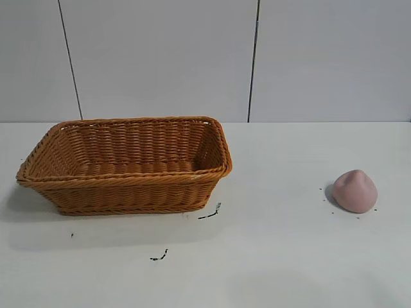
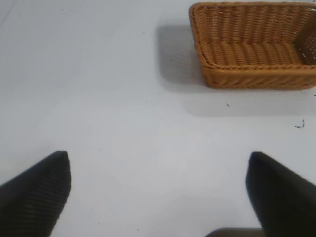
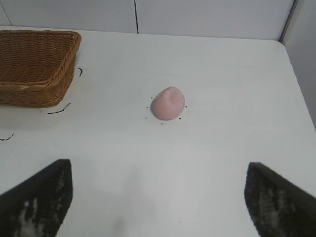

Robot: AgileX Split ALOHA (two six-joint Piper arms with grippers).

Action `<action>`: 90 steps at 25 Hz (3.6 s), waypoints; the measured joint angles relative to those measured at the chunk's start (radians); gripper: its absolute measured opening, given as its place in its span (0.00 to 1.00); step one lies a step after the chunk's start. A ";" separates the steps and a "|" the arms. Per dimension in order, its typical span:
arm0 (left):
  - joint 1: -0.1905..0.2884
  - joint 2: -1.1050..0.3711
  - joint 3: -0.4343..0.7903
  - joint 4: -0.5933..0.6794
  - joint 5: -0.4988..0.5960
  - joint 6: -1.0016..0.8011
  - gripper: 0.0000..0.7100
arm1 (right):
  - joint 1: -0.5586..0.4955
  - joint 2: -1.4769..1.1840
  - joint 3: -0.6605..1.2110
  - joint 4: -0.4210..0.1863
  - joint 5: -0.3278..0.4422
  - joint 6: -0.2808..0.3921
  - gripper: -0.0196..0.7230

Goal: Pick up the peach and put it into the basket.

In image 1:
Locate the pink peach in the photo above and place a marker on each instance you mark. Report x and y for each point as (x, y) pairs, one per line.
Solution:
(354, 192)

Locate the brown woven wicker basket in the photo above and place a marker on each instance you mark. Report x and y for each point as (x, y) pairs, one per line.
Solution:
(128, 192)

